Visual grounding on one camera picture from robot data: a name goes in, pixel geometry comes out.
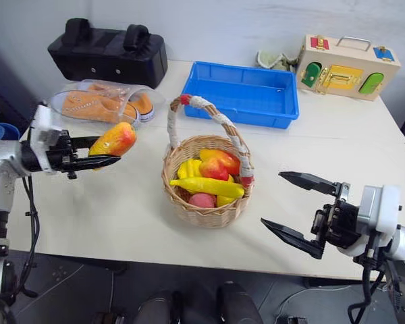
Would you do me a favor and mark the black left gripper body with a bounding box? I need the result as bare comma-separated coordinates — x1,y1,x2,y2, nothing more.
45,129,80,180

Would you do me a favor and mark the black case with two handles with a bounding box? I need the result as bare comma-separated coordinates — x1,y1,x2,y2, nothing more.
47,18,169,90

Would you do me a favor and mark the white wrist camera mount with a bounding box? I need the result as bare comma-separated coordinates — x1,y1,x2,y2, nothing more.
336,184,402,258
29,103,69,173

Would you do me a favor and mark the blue round object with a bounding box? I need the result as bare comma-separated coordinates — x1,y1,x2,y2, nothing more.
0,123,21,141

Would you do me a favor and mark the orange canvas sneaker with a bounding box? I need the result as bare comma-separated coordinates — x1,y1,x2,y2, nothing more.
86,83,156,124
60,89,138,124

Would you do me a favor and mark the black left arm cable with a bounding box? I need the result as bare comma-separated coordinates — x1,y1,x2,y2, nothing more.
20,175,42,300

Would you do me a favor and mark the small yellow toy fruit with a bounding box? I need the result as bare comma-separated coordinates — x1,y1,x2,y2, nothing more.
216,194,238,208

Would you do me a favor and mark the blue plastic tray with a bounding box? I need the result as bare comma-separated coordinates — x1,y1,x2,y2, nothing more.
181,60,301,130

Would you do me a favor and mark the wooden lock activity box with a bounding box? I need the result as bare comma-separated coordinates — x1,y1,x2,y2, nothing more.
296,34,402,103

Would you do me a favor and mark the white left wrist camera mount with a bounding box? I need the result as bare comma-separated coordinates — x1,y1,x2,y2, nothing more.
29,103,69,173

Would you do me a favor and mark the wicker basket with wrapped handle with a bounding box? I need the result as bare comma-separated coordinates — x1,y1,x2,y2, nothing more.
160,94,256,229

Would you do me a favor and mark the red yellow toy apple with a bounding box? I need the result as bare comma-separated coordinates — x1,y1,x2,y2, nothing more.
198,158,230,182

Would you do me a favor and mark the yellow toy banana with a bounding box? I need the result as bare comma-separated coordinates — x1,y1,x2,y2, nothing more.
169,176,246,198

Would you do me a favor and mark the clear plastic shoe container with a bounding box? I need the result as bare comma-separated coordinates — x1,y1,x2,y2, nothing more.
49,79,167,125

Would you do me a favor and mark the yellow bell pepper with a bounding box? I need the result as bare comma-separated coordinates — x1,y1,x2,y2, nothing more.
177,159,203,180

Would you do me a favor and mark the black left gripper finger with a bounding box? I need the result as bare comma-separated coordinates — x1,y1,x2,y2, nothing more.
70,136,101,152
59,155,122,173

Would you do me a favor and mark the yellow red toy mango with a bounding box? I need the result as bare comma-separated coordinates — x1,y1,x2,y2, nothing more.
198,148,242,176
88,121,138,158

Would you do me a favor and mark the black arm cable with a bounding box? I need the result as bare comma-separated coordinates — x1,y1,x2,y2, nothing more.
20,175,42,300
346,259,398,324

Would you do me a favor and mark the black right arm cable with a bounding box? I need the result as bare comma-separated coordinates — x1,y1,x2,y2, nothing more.
346,259,398,324

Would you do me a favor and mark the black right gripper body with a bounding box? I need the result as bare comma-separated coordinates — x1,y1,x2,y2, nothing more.
310,182,362,252

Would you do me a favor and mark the dark rounded shape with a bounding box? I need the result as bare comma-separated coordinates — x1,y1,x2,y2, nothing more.
134,289,184,324
215,280,265,324

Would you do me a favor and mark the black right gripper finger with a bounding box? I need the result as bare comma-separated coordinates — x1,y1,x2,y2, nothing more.
260,217,326,261
277,171,341,196

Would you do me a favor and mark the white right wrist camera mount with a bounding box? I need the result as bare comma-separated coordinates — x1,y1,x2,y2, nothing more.
336,184,402,258

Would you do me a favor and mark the pink toy peach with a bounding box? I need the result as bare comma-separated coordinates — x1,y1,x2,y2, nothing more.
188,192,218,209

